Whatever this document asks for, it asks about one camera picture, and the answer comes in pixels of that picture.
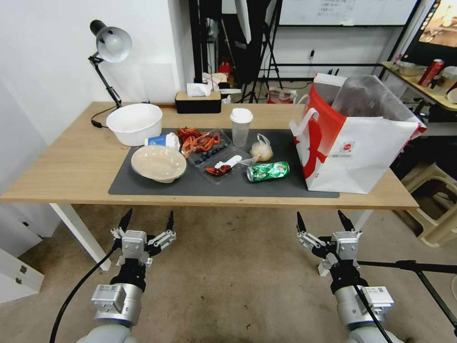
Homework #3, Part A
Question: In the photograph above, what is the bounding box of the white lidded cup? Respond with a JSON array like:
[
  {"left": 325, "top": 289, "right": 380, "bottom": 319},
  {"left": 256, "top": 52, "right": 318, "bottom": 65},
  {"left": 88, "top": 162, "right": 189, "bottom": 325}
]
[{"left": 437, "top": 65, "right": 457, "bottom": 89}]

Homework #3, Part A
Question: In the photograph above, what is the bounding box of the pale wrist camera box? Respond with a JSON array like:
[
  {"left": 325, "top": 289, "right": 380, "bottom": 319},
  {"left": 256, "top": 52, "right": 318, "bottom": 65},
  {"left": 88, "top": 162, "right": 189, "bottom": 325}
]
[
  {"left": 331, "top": 231, "right": 360, "bottom": 265},
  {"left": 121, "top": 230, "right": 148, "bottom": 267}
]

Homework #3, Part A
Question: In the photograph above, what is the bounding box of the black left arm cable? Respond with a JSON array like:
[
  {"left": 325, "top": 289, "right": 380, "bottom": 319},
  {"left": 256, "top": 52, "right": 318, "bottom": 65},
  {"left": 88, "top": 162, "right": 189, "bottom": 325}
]
[{"left": 49, "top": 248, "right": 120, "bottom": 343}]

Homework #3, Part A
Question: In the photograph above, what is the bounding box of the foil food container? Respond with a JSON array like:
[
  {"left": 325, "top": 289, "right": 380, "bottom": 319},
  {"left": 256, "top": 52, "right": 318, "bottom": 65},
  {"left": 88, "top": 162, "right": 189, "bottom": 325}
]
[{"left": 395, "top": 60, "right": 428, "bottom": 77}]

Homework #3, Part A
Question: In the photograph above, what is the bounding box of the yellow side table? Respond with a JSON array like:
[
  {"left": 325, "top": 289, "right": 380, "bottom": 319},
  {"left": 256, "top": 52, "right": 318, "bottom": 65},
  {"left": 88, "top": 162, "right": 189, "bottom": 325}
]
[{"left": 379, "top": 61, "right": 457, "bottom": 112}]

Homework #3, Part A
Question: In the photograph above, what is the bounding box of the display screen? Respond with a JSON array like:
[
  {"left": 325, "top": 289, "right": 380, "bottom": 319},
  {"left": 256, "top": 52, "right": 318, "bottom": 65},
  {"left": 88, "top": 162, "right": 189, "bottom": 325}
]
[{"left": 417, "top": 0, "right": 457, "bottom": 46}]

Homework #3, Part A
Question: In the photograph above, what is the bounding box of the red and white delivery bag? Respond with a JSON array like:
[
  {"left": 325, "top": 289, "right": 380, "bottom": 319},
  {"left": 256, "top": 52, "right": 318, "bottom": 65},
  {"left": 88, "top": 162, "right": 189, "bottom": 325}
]
[{"left": 288, "top": 72, "right": 427, "bottom": 195}]

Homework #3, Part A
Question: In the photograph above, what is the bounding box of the black tissue box wooden lid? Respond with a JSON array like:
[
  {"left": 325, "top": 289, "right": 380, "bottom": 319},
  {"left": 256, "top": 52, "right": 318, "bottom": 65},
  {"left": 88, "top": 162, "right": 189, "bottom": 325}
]
[{"left": 174, "top": 91, "right": 223, "bottom": 115}]

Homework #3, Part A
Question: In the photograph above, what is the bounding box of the red drink can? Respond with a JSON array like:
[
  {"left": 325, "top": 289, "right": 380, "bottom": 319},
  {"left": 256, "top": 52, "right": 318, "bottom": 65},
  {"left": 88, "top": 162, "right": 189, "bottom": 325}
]
[{"left": 417, "top": 58, "right": 446, "bottom": 88}]

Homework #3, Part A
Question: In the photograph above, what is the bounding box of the white tissue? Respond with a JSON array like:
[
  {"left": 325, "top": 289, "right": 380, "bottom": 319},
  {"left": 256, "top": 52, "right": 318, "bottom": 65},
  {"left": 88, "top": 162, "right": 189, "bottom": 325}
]
[{"left": 186, "top": 82, "right": 212, "bottom": 98}]

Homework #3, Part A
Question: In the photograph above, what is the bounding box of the black lamp cable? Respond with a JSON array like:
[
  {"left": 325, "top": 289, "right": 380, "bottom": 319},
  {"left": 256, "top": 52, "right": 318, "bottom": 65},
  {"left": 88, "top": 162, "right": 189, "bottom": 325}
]
[{"left": 90, "top": 105, "right": 124, "bottom": 130}]

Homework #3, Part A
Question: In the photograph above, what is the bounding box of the large white plastic bowl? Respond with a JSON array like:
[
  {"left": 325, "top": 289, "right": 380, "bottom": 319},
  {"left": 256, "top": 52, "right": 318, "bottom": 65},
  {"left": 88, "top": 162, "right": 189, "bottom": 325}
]
[{"left": 105, "top": 103, "right": 164, "bottom": 147}]

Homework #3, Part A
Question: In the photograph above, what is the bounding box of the black tripod stand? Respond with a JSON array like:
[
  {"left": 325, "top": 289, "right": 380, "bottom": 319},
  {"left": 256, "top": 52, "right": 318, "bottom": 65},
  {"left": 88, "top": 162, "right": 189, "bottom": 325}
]
[{"left": 358, "top": 260, "right": 457, "bottom": 331}]

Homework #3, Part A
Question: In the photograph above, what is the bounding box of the clear cup with white lid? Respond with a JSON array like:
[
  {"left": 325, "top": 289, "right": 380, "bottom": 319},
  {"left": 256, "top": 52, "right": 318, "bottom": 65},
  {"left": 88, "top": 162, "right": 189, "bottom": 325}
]
[{"left": 229, "top": 107, "right": 254, "bottom": 148}]

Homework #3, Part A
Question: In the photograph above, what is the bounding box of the white plastic spoon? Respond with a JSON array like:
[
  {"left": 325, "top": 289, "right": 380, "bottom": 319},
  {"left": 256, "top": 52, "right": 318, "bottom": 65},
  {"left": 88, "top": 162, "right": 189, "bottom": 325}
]
[{"left": 214, "top": 155, "right": 244, "bottom": 169}]

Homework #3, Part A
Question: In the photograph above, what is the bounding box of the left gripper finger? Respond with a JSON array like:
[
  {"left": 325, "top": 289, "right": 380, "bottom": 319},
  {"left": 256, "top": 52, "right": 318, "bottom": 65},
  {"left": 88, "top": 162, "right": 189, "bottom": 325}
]
[
  {"left": 109, "top": 208, "right": 133, "bottom": 245},
  {"left": 148, "top": 210, "right": 178, "bottom": 256}
]

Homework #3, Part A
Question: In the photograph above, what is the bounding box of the white cabinet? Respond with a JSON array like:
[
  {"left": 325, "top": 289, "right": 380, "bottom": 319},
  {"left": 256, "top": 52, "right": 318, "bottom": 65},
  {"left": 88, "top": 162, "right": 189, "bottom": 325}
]
[{"left": 0, "top": 245, "right": 46, "bottom": 305}]

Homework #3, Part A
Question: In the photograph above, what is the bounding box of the red crayfish pile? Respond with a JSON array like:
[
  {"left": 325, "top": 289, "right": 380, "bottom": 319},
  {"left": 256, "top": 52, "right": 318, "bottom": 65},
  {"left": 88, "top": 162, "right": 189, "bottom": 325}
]
[{"left": 176, "top": 126, "right": 223, "bottom": 155}]

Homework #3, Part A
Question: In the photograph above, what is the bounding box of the clear plastic takeout box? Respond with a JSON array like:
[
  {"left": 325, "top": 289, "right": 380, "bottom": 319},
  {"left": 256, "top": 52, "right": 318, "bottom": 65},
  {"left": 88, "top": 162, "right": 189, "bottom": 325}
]
[{"left": 180, "top": 127, "right": 251, "bottom": 186}]

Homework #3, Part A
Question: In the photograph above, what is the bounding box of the green drink can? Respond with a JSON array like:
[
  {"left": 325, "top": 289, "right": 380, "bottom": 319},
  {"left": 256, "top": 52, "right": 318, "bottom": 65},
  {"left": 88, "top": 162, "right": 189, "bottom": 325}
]
[{"left": 246, "top": 161, "right": 291, "bottom": 183}]

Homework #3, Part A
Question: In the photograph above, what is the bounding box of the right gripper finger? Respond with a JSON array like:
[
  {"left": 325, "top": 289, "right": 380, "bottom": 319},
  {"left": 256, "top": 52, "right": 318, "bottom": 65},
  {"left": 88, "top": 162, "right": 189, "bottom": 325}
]
[
  {"left": 295, "top": 211, "right": 328, "bottom": 253},
  {"left": 338, "top": 210, "right": 363, "bottom": 241}
]

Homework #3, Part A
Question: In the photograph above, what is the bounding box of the single red crayfish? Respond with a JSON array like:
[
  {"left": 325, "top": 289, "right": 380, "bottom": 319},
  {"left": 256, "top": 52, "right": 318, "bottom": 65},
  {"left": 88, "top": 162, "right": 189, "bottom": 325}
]
[{"left": 204, "top": 162, "right": 233, "bottom": 176}]

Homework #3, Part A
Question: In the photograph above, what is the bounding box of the blueberries heap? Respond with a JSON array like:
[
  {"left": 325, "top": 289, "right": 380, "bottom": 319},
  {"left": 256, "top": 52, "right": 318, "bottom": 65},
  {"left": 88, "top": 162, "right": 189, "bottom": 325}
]
[{"left": 192, "top": 138, "right": 230, "bottom": 166}]

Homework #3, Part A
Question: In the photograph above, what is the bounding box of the white and blue paper cup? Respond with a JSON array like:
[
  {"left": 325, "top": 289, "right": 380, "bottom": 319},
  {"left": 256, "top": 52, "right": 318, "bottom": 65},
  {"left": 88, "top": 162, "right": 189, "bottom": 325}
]
[{"left": 144, "top": 132, "right": 182, "bottom": 151}]

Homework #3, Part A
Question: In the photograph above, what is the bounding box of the dark grey table mat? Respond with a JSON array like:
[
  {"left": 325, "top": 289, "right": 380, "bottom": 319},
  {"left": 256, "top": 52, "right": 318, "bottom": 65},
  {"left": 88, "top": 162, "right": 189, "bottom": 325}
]
[{"left": 108, "top": 127, "right": 341, "bottom": 199}]

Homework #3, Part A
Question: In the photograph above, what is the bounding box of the black light stand tripod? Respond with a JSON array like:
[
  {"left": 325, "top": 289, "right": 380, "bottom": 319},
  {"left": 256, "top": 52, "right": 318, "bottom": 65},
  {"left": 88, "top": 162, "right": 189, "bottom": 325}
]
[{"left": 239, "top": 0, "right": 285, "bottom": 104}]

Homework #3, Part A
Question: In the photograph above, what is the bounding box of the black softbox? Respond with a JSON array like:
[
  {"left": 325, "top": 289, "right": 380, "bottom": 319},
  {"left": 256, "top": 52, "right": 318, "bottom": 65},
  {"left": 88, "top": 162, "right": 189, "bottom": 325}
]
[{"left": 220, "top": 0, "right": 283, "bottom": 85}]

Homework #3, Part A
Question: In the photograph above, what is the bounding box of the beige plastic stool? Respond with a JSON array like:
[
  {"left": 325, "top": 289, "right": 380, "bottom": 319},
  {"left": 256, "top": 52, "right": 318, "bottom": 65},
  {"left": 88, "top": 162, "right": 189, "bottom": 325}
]
[{"left": 399, "top": 161, "right": 457, "bottom": 248}]

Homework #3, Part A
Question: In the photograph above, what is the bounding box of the wooden table with white legs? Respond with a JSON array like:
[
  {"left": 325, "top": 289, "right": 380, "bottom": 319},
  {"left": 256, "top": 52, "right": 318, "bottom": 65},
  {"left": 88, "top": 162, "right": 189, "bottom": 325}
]
[{"left": 0, "top": 101, "right": 419, "bottom": 272}]

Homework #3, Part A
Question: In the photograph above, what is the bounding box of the plastic bag with bun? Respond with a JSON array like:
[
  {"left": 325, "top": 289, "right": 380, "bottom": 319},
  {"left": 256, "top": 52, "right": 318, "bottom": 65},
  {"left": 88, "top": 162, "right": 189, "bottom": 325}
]
[{"left": 248, "top": 133, "right": 275, "bottom": 162}]

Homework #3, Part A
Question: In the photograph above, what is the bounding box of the black and silver desk lamp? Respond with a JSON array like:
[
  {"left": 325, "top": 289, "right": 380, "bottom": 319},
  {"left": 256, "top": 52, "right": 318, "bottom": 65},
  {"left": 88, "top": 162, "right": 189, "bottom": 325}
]
[{"left": 87, "top": 20, "right": 133, "bottom": 110}]

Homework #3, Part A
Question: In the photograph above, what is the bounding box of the whiteboard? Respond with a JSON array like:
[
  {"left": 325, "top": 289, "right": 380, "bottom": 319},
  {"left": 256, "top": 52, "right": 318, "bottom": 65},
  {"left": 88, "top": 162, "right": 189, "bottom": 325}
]
[{"left": 278, "top": 0, "right": 419, "bottom": 27}]

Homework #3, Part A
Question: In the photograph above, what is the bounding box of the red and white floor bag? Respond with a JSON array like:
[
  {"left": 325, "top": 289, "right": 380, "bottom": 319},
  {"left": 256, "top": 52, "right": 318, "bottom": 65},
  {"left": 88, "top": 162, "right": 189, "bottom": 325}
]
[{"left": 267, "top": 87, "right": 298, "bottom": 105}]

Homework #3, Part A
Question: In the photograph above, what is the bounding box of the beige paper takeout bowl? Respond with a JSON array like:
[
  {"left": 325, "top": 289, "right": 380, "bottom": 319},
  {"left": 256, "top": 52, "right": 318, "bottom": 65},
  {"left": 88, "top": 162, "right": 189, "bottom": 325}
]
[{"left": 130, "top": 145, "right": 188, "bottom": 184}]

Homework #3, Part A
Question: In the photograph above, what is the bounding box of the black metal shelf frame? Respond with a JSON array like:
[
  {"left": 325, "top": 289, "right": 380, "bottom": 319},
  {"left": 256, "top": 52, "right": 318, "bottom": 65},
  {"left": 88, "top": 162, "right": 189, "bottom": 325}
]
[{"left": 188, "top": 0, "right": 223, "bottom": 86}]

